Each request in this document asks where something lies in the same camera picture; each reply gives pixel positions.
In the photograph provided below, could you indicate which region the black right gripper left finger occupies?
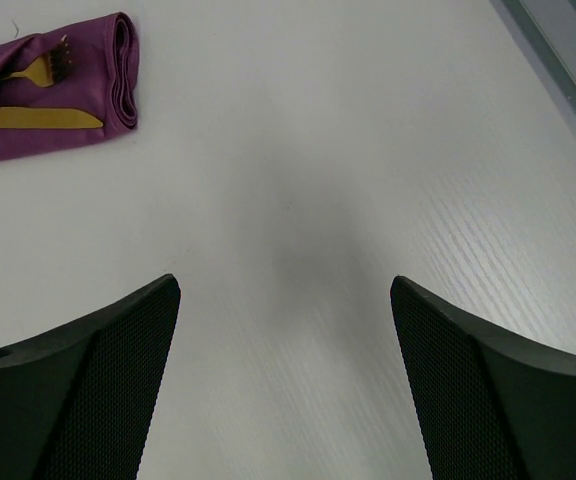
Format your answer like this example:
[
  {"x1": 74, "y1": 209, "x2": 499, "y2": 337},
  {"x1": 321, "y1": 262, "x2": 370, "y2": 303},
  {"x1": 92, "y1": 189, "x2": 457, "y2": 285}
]
[{"x1": 0, "y1": 274, "x2": 180, "y2": 479}]

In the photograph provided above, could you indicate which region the aluminium right side rail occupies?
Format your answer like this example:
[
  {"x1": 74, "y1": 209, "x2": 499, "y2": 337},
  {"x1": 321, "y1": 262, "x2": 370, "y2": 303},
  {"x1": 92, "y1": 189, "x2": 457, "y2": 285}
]
[{"x1": 492, "y1": 1, "x2": 576, "y2": 117}]

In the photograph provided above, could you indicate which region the gold fork black handle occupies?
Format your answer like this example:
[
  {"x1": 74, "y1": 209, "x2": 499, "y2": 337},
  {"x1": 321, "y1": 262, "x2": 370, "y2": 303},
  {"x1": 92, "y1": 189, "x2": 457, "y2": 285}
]
[{"x1": 0, "y1": 35, "x2": 73, "y2": 88}]

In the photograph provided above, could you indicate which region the gold knife black handle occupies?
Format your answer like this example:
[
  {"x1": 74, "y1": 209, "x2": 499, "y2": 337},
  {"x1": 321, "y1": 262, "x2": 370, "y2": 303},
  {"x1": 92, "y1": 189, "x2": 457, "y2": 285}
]
[{"x1": 0, "y1": 106, "x2": 104, "y2": 130}]

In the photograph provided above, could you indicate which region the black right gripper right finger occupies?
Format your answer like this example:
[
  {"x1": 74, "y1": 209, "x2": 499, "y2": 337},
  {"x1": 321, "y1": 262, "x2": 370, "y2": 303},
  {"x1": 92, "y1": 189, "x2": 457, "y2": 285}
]
[{"x1": 390, "y1": 276, "x2": 576, "y2": 479}]

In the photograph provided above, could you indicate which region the purple cloth napkin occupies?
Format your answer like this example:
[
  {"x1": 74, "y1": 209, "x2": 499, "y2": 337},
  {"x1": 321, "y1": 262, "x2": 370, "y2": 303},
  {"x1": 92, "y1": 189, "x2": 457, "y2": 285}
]
[{"x1": 0, "y1": 12, "x2": 139, "y2": 161}]

